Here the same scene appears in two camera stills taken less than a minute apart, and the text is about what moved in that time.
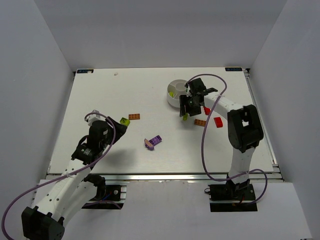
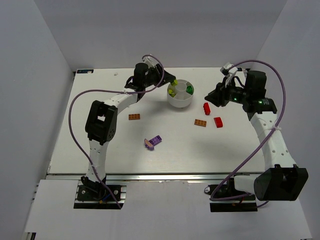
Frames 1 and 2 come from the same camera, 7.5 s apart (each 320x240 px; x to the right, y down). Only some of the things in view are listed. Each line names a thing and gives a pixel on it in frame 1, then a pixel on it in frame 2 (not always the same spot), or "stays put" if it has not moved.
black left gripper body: [115, 129] -> [161, 75]
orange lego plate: [134, 116] stays put
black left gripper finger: [116, 124] -> [168, 77]
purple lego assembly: [150, 144] stays put
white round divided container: [176, 88] stays put
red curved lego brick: [218, 122] stays put
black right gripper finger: [182, 99] -> [215, 97]
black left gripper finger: [119, 132] -> [167, 79]
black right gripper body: [189, 105] -> [222, 93]
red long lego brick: [207, 110] stays put
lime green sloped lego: [125, 121] -> [175, 83]
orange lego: [198, 122] stays put
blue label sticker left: [84, 71] stays put
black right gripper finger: [187, 108] -> [219, 101]
